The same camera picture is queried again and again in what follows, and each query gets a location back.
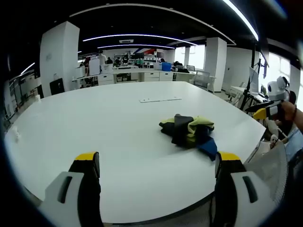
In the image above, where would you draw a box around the white square pillar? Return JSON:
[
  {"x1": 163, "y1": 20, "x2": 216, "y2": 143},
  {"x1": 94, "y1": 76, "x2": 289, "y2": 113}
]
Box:
[
  {"x1": 205, "y1": 37, "x2": 228, "y2": 92},
  {"x1": 39, "y1": 21, "x2": 80, "y2": 92}
]

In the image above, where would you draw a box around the white standing board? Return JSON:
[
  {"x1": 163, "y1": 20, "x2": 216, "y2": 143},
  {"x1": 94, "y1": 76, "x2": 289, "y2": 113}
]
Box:
[{"x1": 89, "y1": 58, "x2": 101, "y2": 76}]

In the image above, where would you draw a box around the person's right hand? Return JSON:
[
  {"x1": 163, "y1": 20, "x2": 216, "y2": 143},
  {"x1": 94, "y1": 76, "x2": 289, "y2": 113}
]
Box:
[{"x1": 274, "y1": 101, "x2": 297, "y2": 123}]

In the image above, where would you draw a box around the white mesh office chair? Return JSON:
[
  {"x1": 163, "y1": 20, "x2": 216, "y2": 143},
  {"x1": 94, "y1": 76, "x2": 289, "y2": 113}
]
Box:
[{"x1": 194, "y1": 70, "x2": 216, "y2": 92}]

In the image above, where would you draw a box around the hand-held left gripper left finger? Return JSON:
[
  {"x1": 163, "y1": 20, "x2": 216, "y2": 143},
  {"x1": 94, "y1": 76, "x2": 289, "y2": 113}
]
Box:
[{"x1": 39, "y1": 151, "x2": 104, "y2": 227}]

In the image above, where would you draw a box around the ceiling light strip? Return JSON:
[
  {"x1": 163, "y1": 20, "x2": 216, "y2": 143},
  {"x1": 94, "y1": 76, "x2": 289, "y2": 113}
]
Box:
[
  {"x1": 82, "y1": 34, "x2": 198, "y2": 45},
  {"x1": 104, "y1": 44, "x2": 176, "y2": 49},
  {"x1": 222, "y1": 0, "x2": 258, "y2": 40}
]

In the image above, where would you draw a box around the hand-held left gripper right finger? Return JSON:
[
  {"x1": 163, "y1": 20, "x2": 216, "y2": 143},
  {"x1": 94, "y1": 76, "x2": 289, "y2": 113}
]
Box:
[{"x1": 213, "y1": 151, "x2": 282, "y2": 227}]

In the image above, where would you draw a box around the person's light blue clothing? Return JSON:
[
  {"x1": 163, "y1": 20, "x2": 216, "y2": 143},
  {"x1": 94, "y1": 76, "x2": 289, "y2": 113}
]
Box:
[{"x1": 284, "y1": 129, "x2": 303, "y2": 161}]

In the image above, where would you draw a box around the yellow grey blue garment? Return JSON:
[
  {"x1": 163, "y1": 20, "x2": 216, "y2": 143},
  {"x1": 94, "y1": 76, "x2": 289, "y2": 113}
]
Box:
[{"x1": 158, "y1": 113, "x2": 218, "y2": 162}]

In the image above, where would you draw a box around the black tripod stand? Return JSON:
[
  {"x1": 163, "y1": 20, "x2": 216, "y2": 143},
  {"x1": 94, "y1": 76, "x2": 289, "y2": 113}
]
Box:
[{"x1": 239, "y1": 59, "x2": 263, "y2": 109}]

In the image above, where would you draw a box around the black office chair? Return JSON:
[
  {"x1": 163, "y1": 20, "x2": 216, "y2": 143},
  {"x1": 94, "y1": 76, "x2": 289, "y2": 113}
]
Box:
[{"x1": 49, "y1": 78, "x2": 65, "y2": 96}]

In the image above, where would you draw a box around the white drawer cabinet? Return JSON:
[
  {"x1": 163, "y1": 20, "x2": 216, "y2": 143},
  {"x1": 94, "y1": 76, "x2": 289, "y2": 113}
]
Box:
[
  {"x1": 160, "y1": 72, "x2": 175, "y2": 82},
  {"x1": 97, "y1": 73, "x2": 116, "y2": 86},
  {"x1": 143, "y1": 72, "x2": 160, "y2": 82}
]

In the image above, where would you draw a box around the white side desk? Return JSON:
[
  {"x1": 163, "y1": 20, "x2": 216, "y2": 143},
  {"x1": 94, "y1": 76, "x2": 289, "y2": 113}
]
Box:
[{"x1": 231, "y1": 86, "x2": 249, "y2": 105}]

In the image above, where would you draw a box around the white mesh chair back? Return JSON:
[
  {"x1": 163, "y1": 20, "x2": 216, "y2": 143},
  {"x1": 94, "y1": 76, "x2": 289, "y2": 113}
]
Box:
[{"x1": 245, "y1": 141, "x2": 288, "y2": 206}]

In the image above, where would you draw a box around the white flat table panel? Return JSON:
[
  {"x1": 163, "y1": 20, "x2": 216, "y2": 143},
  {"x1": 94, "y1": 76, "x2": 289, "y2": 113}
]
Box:
[{"x1": 139, "y1": 96, "x2": 182, "y2": 103}]

